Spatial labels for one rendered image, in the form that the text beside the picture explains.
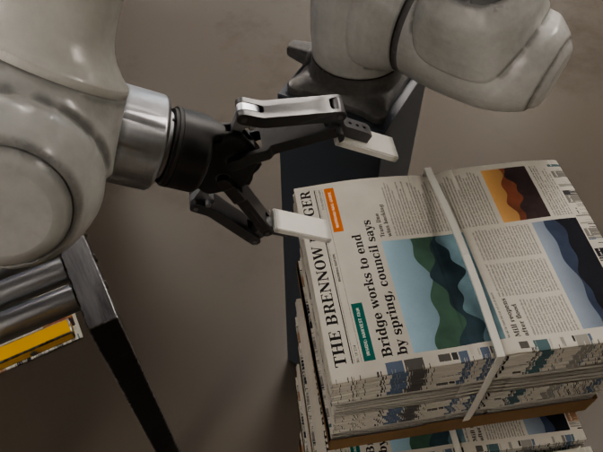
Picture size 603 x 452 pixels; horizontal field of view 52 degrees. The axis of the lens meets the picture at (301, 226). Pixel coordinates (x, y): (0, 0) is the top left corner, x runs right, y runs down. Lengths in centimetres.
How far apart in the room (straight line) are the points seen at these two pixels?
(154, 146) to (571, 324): 50
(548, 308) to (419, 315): 15
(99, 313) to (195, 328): 90
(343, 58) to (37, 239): 72
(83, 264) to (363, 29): 62
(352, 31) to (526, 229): 38
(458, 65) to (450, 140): 166
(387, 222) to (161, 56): 223
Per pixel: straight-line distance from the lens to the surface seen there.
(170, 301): 202
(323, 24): 98
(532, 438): 96
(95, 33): 39
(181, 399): 186
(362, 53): 96
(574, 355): 79
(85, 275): 113
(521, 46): 85
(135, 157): 54
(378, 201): 82
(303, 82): 107
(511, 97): 88
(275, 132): 58
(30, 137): 34
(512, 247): 81
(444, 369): 72
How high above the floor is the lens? 168
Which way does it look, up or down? 51 degrees down
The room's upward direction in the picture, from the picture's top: straight up
